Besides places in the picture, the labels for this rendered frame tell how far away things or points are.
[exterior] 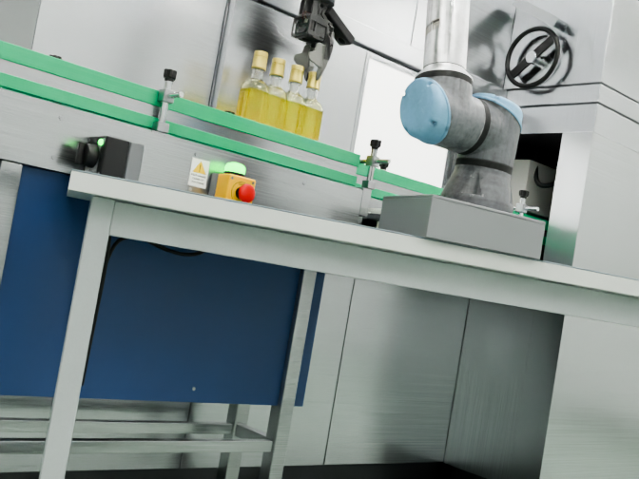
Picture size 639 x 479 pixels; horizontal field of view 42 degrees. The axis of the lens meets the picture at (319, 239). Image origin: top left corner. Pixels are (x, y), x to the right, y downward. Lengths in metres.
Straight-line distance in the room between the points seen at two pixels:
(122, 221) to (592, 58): 1.78
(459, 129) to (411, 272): 0.29
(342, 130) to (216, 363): 0.85
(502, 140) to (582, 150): 1.06
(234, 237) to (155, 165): 0.30
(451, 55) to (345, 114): 0.78
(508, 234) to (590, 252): 1.14
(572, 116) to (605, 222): 0.36
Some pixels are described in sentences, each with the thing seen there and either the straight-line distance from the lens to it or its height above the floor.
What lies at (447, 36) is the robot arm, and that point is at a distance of 1.68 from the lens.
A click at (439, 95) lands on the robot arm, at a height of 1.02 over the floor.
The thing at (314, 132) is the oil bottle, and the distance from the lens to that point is 2.12.
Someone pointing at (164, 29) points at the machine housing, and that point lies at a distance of 2.10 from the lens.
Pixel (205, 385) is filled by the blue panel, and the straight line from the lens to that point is 1.86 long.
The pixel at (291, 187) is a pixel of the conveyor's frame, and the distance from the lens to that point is 1.91.
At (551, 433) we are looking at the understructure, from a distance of 2.71.
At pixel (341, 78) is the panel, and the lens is 2.39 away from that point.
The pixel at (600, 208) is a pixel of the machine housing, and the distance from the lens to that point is 2.79.
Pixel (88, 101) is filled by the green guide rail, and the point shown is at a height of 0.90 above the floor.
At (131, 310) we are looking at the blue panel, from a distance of 1.73.
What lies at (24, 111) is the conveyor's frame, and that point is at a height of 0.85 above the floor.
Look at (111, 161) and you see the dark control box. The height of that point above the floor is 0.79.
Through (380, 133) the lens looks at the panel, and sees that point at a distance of 2.49.
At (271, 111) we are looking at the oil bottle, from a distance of 2.04.
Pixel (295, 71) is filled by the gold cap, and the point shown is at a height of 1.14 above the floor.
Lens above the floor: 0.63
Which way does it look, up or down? 3 degrees up
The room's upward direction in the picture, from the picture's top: 10 degrees clockwise
